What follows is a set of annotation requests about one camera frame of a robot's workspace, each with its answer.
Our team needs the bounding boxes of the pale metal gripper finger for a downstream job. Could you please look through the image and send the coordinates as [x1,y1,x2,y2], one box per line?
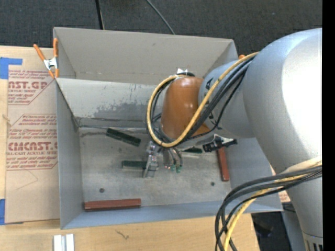
[152,146,160,178]
[142,142,153,179]

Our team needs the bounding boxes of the grey metal bin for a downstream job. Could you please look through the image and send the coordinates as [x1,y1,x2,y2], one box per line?
[53,27,284,230]

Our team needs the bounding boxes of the red-brown flat block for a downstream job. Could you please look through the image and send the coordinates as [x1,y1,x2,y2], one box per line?
[216,146,230,182]
[83,198,142,212]

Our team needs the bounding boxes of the brown cardboard board, red print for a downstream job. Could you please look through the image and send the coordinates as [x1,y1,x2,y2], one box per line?
[0,45,61,226]

